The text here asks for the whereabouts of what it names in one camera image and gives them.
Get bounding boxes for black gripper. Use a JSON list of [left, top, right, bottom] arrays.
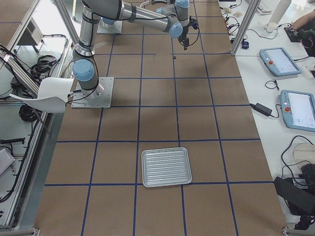
[[178, 16, 198, 51]]

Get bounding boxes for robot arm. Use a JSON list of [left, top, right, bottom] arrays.
[[72, 0, 199, 108]]

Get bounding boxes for silver ribbed metal tray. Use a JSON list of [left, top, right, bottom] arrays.
[[142, 147, 192, 187]]

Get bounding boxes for green curved brake shoe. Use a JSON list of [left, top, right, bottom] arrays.
[[151, 0, 168, 4]]

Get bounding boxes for white curved plastic arc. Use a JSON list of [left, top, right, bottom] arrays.
[[139, 0, 150, 8]]

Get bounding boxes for far blue teach pendant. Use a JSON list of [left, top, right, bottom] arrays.
[[259, 47, 302, 76]]

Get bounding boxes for blue teach pendant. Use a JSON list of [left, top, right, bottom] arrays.
[[280, 90, 315, 132], [259, 47, 302, 76]]

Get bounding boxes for black power adapter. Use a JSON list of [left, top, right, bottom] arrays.
[[250, 103, 272, 117]]

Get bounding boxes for near blue teach pendant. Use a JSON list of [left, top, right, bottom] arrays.
[[280, 90, 315, 132]]

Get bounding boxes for white plastic chair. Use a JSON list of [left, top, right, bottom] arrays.
[[10, 77, 74, 114]]

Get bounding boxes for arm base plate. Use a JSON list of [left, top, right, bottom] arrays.
[[71, 77, 114, 109], [97, 20, 123, 34]]

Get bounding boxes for aluminium frame post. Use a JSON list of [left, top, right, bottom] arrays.
[[230, 0, 260, 56]]

